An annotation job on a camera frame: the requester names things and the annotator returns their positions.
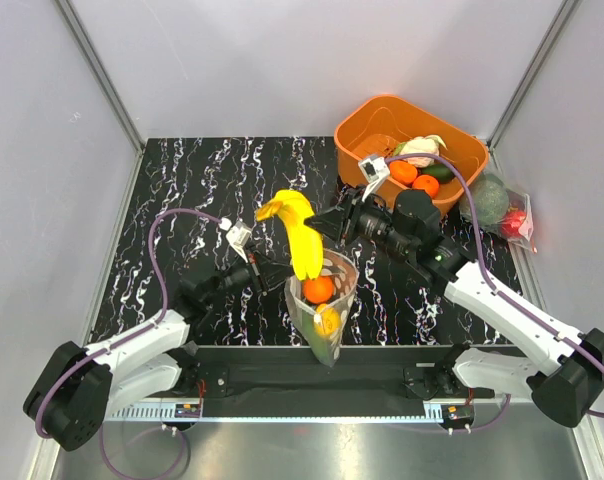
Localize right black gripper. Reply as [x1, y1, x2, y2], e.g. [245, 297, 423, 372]
[305, 184, 416, 256]

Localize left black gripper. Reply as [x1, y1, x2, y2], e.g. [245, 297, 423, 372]
[203, 242, 298, 306]

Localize yellow fake bananas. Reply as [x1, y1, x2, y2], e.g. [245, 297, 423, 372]
[255, 189, 324, 281]

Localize fake orange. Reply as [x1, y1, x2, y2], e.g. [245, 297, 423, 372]
[411, 174, 440, 199]
[389, 160, 419, 187]
[302, 276, 335, 305]

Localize clear polka dot zip bag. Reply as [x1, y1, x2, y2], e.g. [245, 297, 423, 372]
[284, 249, 358, 367]

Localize yellow fake lemon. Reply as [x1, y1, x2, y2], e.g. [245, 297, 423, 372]
[314, 304, 342, 338]

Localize green fake cucumber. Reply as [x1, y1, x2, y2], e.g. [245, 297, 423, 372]
[302, 315, 327, 351]

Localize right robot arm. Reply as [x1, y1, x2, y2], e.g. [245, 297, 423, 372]
[305, 187, 604, 428]

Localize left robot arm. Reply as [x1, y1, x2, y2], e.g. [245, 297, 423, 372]
[23, 251, 293, 451]

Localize dark green fake avocado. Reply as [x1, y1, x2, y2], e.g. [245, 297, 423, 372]
[421, 163, 455, 184]

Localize white fake cauliflower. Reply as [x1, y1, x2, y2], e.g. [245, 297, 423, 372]
[392, 134, 447, 169]

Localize green fake melon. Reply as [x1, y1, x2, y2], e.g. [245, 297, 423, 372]
[471, 176, 509, 226]

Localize red fake apple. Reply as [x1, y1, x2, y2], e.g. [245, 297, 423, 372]
[500, 210, 527, 238]

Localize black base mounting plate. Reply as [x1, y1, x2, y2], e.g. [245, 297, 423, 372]
[136, 346, 467, 413]

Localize orange plastic basket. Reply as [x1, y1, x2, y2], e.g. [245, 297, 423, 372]
[334, 95, 489, 186]

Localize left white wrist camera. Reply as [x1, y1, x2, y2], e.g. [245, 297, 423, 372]
[218, 218, 252, 263]

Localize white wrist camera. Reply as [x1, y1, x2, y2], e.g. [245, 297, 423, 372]
[218, 218, 252, 263]
[358, 154, 391, 200]

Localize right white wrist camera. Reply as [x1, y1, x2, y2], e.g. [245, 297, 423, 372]
[358, 154, 391, 200]

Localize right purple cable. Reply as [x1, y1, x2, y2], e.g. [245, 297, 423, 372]
[389, 152, 604, 420]

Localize purple cable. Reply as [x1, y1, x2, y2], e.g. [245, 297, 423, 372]
[389, 152, 604, 420]
[34, 208, 228, 440]

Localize slotted cable duct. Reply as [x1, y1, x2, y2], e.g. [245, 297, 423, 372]
[105, 398, 443, 424]

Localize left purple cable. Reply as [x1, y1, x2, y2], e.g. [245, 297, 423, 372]
[34, 208, 228, 440]

